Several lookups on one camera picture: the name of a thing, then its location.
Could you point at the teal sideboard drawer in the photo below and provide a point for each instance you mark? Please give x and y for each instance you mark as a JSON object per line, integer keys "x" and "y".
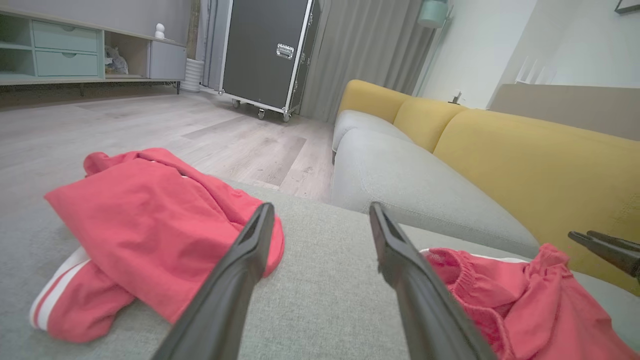
{"x": 67, "y": 63}
{"x": 65, "y": 37}

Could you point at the grey soft item in shelf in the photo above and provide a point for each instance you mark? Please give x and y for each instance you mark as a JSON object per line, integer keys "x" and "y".
{"x": 116, "y": 61}

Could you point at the dark picture frame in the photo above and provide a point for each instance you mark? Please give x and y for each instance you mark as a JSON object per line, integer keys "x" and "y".
{"x": 629, "y": 6}

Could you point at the red basketball jersey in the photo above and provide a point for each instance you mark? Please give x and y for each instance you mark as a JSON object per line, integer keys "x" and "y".
{"x": 150, "y": 230}

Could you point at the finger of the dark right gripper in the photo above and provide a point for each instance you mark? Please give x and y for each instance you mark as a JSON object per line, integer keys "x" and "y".
{"x": 620, "y": 257}
{"x": 622, "y": 242}

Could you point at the teal floor lamp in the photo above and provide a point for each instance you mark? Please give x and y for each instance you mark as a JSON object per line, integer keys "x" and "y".
{"x": 432, "y": 12}

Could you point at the grey low sideboard cabinet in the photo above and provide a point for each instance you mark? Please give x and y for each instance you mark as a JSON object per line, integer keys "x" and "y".
{"x": 75, "y": 45}

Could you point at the white ribbed round bin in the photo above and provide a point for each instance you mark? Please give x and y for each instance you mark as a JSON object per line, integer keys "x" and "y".
{"x": 193, "y": 75}

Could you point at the grey sideboard door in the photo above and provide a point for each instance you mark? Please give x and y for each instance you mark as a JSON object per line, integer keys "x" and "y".
{"x": 167, "y": 61}

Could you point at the grey window curtain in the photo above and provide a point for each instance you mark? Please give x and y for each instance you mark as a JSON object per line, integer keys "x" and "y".
{"x": 365, "y": 50}

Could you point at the black wheeled flight case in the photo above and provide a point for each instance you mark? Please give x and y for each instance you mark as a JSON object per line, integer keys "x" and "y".
{"x": 265, "y": 55}

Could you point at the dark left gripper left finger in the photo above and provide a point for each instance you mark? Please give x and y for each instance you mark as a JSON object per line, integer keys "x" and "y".
{"x": 225, "y": 300}

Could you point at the large grey sofa seat cushion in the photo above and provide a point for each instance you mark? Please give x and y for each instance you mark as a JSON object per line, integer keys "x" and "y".
{"x": 325, "y": 300}

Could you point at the long yellow sofa backrest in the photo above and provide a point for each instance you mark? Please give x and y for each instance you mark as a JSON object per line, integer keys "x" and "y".
{"x": 540, "y": 185}

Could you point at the short yellow sofa backrest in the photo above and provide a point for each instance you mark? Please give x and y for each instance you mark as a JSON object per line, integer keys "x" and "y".
{"x": 425, "y": 122}
{"x": 372, "y": 100}

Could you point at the red shorts white stripe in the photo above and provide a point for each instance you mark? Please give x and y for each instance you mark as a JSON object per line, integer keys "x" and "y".
{"x": 530, "y": 310}

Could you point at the beige panel behind sofa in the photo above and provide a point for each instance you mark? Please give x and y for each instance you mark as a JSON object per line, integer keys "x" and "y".
{"x": 575, "y": 110}

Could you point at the small grey sofa seat cushion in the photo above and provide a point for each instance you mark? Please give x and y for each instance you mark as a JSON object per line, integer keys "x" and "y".
{"x": 360, "y": 125}

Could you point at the white small figurine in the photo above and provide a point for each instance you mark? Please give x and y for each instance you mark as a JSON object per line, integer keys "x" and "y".
{"x": 159, "y": 31}

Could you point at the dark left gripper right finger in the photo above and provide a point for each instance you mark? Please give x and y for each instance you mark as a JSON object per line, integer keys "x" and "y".
{"x": 425, "y": 310}

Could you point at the white slatted rack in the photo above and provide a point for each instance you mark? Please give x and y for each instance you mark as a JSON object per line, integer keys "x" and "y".
{"x": 535, "y": 72}

